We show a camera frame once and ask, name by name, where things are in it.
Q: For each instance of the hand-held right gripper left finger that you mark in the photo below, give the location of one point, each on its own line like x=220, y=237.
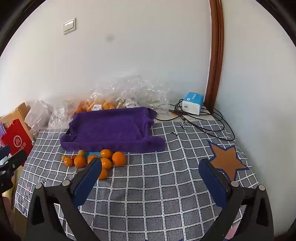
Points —
x=89, y=178

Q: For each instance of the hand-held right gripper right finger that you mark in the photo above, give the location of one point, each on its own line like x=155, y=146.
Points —
x=211, y=183

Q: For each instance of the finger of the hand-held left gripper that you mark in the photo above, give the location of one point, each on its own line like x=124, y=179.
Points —
x=5, y=151
x=13, y=160

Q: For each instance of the small red fruit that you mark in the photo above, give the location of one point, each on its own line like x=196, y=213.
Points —
x=73, y=157

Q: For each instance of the small green-brown round fruit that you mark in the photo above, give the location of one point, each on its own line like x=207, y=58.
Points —
x=63, y=157

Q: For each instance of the large orange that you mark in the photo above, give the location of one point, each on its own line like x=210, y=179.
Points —
x=119, y=158

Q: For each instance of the purple towel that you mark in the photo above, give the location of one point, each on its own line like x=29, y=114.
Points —
x=111, y=129

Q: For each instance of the red paper bag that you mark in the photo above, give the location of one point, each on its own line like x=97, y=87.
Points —
x=16, y=141

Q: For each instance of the blue paper sheet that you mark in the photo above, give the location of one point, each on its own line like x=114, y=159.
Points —
x=94, y=153

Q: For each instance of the cardboard box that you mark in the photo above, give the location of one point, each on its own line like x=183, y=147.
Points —
x=18, y=111

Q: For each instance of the white plastic bag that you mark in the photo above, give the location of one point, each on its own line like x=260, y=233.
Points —
x=38, y=113

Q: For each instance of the grey checkered tablecloth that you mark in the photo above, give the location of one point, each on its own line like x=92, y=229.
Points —
x=150, y=185

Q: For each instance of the clear plastic bag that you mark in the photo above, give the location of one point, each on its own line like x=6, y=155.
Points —
x=61, y=115

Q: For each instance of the clear bag of oranges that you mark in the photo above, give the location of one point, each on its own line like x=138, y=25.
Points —
x=92, y=106

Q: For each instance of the white and blue box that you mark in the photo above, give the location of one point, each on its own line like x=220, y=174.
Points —
x=192, y=106

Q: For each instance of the crumpled clear plastic wrap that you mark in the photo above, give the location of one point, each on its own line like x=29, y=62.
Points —
x=138, y=92

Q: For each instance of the brown wooden door frame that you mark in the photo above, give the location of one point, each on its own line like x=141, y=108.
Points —
x=215, y=58

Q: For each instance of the white light switch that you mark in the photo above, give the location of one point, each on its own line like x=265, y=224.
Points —
x=69, y=26

